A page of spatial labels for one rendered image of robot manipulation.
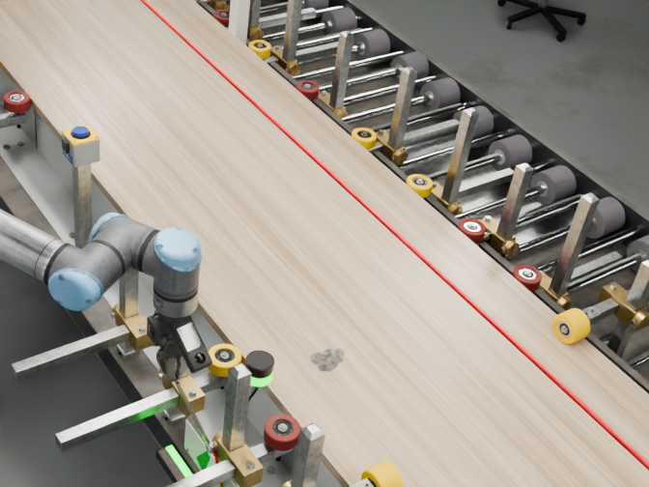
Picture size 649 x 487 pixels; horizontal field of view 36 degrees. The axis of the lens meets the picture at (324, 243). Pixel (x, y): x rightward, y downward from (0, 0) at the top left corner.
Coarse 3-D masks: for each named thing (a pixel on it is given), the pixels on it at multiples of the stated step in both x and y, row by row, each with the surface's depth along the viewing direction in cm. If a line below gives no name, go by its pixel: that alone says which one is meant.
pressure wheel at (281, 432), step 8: (272, 416) 225; (280, 416) 225; (288, 416) 225; (272, 424) 223; (280, 424) 223; (288, 424) 224; (296, 424) 224; (264, 432) 223; (272, 432) 221; (280, 432) 222; (288, 432) 222; (296, 432) 222; (272, 440) 220; (280, 440) 220; (288, 440) 220; (296, 440) 222; (280, 448) 221; (288, 448) 222; (280, 456) 228
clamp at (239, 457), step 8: (216, 440) 224; (224, 448) 221; (240, 448) 221; (248, 448) 221; (224, 456) 221; (232, 456) 219; (240, 456) 220; (248, 456) 220; (240, 464) 218; (256, 464) 218; (240, 472) 216; (248, 472) 217; (256, 472) 217; (240, 480) 218; (248, 480) 218; (256, 480) 219
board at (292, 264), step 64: (0, 0) 360; (64, 0) 366; (128, 0) 372; (192, 0) 379; (0, 64) 329; (64, 64) 331; (128, 64) 337; (192, 64) 342; (256, 64) 347; (64, 128) 303; (128, 128) 307; (192, 128) 312; (256, 128) 316; (320, 128) 321; (128, 192) 282; (192, 192) 286; (256, 192) 290; (320, 192) 294; (384, 192) 298; (256, 256) 268; (320, 256) 271; (384, 256) 275; (448, 256) 278; (256, 320) 249; (320, 320) 252; (384, 320) 255; (448, 320) 258; (512, 320) 261; (320, 384) 235; (384, 384) 238; (448, 384) 240; (512, 384) 243; (576, 384) 246; (384, 448) 222; (448, 448) 225; (512, 448) 227; (576, 448) 229; (640, 448) 232
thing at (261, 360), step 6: (252, 354) 211; (258, 354) 211; (264, 354) 211; (246, 360) 209; (252, 360) 209; (258, 360) 210; (264, 360) 210; (270, 360) 210; (252, 366) 208; (258, 366) 208; (264, 366) 208; (252, 396) 216
